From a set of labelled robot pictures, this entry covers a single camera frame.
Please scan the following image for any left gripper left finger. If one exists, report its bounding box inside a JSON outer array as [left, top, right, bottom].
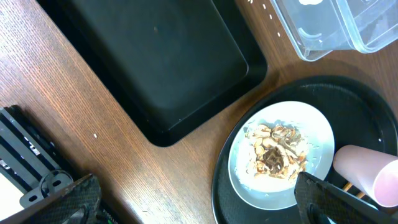
[[1, 174, 101, 224]]

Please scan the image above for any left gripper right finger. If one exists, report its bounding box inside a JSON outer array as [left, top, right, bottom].
[[294, 172, 397, 224]]

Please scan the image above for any food scraps pile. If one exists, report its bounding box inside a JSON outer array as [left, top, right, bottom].
[[243, 124, 310, 183]]

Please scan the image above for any pink cup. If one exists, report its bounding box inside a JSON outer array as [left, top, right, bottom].
[[333, 145, 397, 208]]

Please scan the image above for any grey plate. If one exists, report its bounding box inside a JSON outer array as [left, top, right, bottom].
[[228, 101, 335, 210]]

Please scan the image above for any white paper napkin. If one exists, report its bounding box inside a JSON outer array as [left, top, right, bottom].
[[299, 0, 323, 6]]

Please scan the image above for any clear plastic waste bin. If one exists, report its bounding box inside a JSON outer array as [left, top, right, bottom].
[[271, 0, 397, 62]]

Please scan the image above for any black rectangular tray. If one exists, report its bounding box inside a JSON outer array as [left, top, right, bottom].
[[39, 0, 267, 147]]

